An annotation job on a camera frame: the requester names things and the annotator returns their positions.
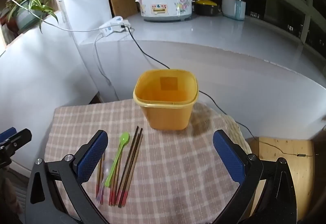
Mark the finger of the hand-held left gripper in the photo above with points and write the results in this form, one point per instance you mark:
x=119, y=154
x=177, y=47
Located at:
x=7, y=133
x=23, y=137

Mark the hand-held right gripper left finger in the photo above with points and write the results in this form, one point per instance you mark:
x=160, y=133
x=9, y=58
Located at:
x=94, y=155

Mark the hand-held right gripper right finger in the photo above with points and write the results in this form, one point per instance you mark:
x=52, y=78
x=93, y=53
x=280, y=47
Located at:
x=226, y=155

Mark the clear plastic spoon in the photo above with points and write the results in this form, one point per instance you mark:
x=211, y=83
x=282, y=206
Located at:
x=108, y=166

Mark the green plastic spoon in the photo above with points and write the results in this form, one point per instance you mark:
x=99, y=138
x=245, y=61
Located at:
x=124, y=139

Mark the bundle of wooden chopsticks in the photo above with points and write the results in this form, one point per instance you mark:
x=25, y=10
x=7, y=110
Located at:
x=132, y=155

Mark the yellow plastic container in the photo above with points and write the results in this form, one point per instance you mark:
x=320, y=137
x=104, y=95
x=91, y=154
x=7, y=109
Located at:
x=168, y=114

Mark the cream ribbed towel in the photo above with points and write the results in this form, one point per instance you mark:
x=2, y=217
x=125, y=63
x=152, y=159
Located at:
x=239, y=132

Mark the pink checked cloth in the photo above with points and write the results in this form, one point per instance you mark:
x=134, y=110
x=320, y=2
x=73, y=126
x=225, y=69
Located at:
x=178, y=175

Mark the red flowerpot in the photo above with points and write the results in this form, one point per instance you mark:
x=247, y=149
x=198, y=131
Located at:
x=10, y=23

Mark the potted spider plant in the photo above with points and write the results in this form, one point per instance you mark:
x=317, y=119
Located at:
x=25, y=17

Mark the white power strip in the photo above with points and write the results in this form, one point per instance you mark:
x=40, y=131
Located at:
x=112, y=25

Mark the white and blue appliance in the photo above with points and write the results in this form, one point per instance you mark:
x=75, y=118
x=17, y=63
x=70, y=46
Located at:
x=233, y=8

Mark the black pot with yellow lid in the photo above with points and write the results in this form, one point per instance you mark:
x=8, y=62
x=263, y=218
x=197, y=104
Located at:
x=206, y=7

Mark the white floral electric cooker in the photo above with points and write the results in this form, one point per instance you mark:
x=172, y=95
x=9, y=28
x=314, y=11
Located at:
x=165, y=4

